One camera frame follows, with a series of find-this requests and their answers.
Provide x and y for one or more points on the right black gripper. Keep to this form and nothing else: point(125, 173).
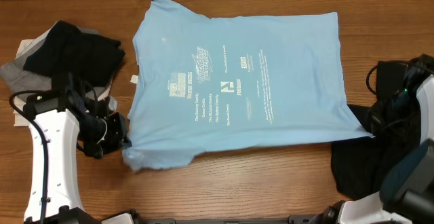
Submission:
point(377, 115)

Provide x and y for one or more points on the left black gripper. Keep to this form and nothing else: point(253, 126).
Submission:
point(119, 138)

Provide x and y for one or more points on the light blue t-shirt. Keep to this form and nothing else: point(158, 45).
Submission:
point(223, 84)

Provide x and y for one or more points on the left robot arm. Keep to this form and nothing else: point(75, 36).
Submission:
point(61, 124)

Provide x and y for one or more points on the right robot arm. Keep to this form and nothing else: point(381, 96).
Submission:
point(388, 178)

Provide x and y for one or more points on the black garment pile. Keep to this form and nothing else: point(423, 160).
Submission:
point(360, 165)

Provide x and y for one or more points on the folded black garment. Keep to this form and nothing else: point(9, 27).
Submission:
point(66, 49)

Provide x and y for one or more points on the folded white garment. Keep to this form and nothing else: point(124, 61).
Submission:
point(27, 47)

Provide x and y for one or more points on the folded grey garment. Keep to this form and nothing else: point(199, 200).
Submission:
point(17, 79)

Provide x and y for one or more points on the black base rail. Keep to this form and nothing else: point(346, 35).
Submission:
point(132, 217)

